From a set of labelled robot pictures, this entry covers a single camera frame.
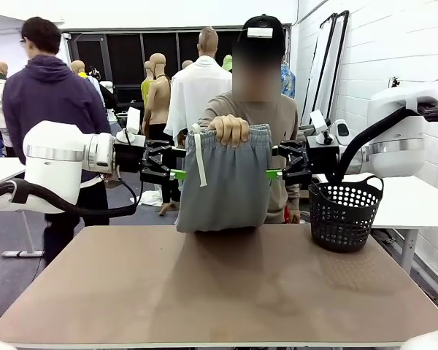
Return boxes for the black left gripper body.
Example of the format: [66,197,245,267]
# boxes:
[113,141,145,174]

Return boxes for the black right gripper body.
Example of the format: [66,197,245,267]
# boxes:
[305,144,339,176]

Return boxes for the white pants drawstring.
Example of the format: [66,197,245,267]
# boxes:
[190,122,209,188]

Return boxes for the grey training pants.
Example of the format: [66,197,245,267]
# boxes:
[175,122,274,234]

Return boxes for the person's left forearm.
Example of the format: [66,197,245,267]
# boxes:
[284,182,301,213]

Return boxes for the person's right hand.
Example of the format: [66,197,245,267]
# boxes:
[207,113,250,149]

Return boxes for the white cloth on floor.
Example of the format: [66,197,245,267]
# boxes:
[130,190,164,209]

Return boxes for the person in beige sweater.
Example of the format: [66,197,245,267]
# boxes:
[198,14,302,225]

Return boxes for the bare tan mannequin black trousers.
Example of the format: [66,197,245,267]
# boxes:
[141,53,184,217]

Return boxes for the mannequin in yellow-green shirt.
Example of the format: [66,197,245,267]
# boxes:
[141,61,156,109]

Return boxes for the black perforated laundry basket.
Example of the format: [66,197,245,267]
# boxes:
[307,175,385,254]

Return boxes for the mannequin in blue floral shirt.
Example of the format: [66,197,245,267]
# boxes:
[280,63,297,100]

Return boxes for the mannequin in white shirt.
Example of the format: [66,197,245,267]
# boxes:
[164,27,234,147]

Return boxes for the narrow black-framed white panel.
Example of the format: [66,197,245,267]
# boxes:
[300,13,339,127]

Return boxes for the wide black-framed white panel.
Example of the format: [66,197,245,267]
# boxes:
[319,10,350,123]

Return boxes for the person in purple hoodie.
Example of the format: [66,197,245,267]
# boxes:
[1,16,112,268]

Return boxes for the mannequin in black yellow top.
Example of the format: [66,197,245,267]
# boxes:
[69,60,112,114]

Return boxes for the black baseball cap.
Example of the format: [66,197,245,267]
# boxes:
[237,14,287,47]

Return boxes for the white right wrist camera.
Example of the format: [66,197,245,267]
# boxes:
[306,109,341,149]

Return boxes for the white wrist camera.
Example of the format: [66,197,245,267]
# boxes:
[115,106,146,145]
[306,109,341,149]

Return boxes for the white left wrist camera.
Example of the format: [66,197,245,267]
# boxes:
[115,106,146,145]

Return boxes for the black right arm cable sleeve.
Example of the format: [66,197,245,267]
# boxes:
[326,103,438,184]

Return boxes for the black arm cable sleeve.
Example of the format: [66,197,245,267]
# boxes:
[0,166,144,218]
[326,103,438,184]

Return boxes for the black left arm cable sleeve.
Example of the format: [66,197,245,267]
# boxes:
[0,166,144,218]

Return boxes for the dark glass window wall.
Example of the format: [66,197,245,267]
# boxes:
[60,24,292,110]

